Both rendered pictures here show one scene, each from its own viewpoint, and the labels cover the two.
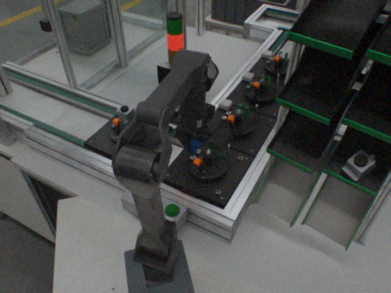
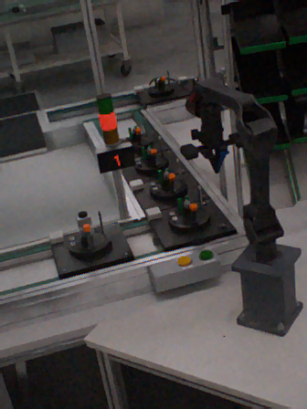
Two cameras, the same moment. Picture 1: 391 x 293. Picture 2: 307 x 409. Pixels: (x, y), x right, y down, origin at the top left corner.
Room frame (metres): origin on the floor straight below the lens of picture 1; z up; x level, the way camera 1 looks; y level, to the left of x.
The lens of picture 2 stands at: (-0.55, 1.23, 2.05)
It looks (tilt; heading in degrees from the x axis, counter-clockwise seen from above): 29 degrees down; 320
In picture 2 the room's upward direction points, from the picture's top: 9 degrees counter-clockwise
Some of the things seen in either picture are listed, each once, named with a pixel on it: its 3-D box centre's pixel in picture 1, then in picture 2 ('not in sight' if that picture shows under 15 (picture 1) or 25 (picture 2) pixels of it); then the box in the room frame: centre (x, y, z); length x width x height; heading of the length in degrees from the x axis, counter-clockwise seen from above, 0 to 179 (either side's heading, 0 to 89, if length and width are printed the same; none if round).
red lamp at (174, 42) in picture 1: (174, 40); (108, 120); (1.01, 0.06, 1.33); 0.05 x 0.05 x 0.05
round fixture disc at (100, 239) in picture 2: (128, 132); (89, 244); (0.98, 0.25, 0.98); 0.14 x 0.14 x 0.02
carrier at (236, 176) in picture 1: (208, 158); (187, 210); (0.81, -0.04, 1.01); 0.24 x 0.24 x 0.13; 61
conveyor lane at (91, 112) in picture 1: (142, 145); (103, 255); (0.98, 0.20, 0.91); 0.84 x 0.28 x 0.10; 61
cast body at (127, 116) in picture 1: (127, 114); (83, 221); (0.99, 0.25, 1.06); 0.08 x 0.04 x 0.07; 151
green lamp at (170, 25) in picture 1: (174, 24); (105, 105); (1.01, 0.06, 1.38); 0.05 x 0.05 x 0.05
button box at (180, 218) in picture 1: (153, 207); (185, 270); (0.67, 0.13, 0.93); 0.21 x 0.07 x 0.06; 61
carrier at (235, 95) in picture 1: (261, 86); (150, 156); (1.24, -0.28, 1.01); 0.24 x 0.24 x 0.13; 61
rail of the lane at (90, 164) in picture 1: (119, 176); (121, 279); (0.81, 0.27, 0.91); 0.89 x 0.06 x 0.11; 61
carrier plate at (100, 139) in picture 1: (129, 136); (89, 248); (0.98, 0.25, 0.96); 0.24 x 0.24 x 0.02; 61
